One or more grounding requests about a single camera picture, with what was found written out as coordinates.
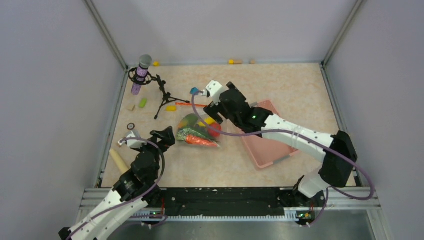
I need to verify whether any toy red tomato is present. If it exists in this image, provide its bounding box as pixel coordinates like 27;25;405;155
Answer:
207;122;222;138

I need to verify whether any toy green cucumber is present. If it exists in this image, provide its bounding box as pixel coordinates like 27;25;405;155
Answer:
178;127;213;139

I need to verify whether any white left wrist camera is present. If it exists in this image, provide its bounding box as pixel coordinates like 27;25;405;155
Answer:
120;129;144;149

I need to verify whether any purple microphone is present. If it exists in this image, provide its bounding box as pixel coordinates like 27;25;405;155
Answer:
130;54;153;96

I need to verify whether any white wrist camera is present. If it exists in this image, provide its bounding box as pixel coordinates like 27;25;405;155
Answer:
203;80;226;105
120;129;144;149

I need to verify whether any small tan wooden cube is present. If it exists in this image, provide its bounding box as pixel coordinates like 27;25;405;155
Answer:
127;104;135;111

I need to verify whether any cream wooden cylinder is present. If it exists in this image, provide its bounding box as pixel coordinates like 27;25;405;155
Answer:
109;148;129;175

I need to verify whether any black microphone tripod stand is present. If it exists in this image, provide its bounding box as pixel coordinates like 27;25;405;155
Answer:
128;67;191;120

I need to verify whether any toy banana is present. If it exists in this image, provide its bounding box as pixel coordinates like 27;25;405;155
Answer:
197;117;216;127

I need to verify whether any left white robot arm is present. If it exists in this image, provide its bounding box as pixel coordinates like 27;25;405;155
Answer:
59;126;176;240

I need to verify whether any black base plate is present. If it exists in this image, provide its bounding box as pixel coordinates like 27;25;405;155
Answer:
129;187;326;218

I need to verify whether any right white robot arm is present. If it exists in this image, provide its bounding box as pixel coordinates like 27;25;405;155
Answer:
198;80;358;206

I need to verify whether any clear orange zip bag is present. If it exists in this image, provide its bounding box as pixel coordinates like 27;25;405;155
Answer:
175;102;222;148

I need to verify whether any pink plastic basket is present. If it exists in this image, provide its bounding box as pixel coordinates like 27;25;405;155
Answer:
239;99;300;170

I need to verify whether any toy mango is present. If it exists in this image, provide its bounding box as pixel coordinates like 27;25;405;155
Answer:
177;113;199;129

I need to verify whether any green block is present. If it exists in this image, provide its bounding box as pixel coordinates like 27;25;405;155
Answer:
138;98;148;108

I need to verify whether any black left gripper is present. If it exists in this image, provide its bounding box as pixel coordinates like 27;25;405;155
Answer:
133;126;175;164

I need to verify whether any yellow tan cylinder at wall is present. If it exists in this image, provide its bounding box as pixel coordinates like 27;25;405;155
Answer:
228;59;243;65

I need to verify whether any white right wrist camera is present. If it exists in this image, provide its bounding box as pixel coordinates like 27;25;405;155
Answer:
203;80;226;105

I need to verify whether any blue block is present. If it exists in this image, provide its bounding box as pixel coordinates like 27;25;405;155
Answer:
189;87;200;95

